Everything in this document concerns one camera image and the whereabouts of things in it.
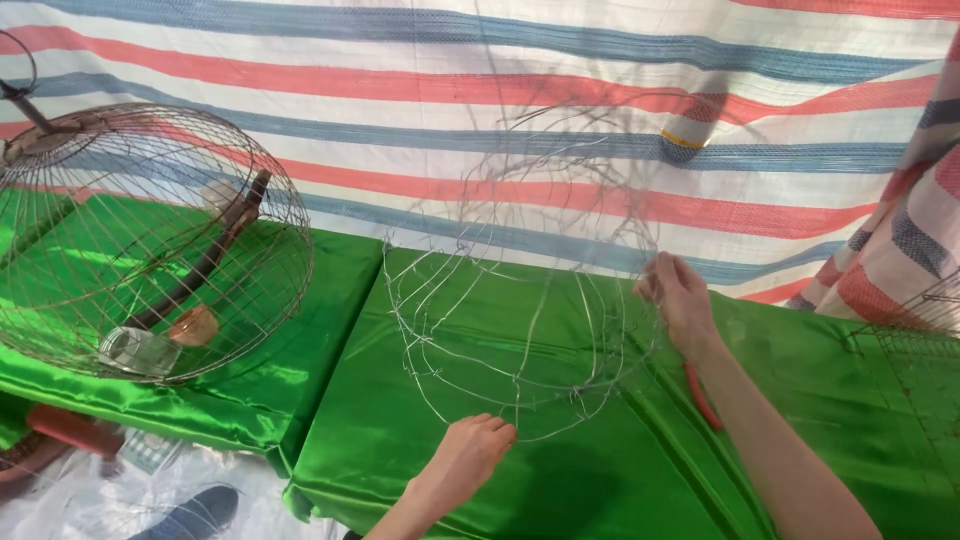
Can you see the person's right hand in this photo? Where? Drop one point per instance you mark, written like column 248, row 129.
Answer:
column 686, row 304

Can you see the person's left hand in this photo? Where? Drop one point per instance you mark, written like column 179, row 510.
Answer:
column 459, row 459

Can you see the person's right fingers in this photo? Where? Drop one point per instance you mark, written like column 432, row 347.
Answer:
column 658, row 277

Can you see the person's left fingers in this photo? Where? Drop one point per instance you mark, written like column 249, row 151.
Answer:
column 491, row 431

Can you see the green satin table cloth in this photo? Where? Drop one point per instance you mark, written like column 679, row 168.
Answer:
column 225, row 390
column 600, row 465

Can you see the white tube with yellow band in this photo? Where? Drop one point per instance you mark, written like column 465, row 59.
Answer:
column 686, row 131

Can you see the striped red blue tarp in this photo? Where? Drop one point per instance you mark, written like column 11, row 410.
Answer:
column 450, row 112

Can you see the dark blue shoe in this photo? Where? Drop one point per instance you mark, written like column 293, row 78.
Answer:
column 191, row 516

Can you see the orange plastic feeder cup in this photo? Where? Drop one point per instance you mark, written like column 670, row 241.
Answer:
column 193, row 325

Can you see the brown wooden perch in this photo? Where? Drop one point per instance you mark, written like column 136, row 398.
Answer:
column 214, row 247

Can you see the clear plastic floor sheet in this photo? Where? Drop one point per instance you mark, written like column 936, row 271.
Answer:
column 150, row 495

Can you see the white plastic feeder cup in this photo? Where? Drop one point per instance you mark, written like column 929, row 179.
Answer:
column 219, row 193

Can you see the clear plastic feeder cup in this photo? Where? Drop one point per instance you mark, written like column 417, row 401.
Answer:
column 139, row 351

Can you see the red plastic stool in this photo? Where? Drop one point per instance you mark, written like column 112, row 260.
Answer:
column 73, row 431

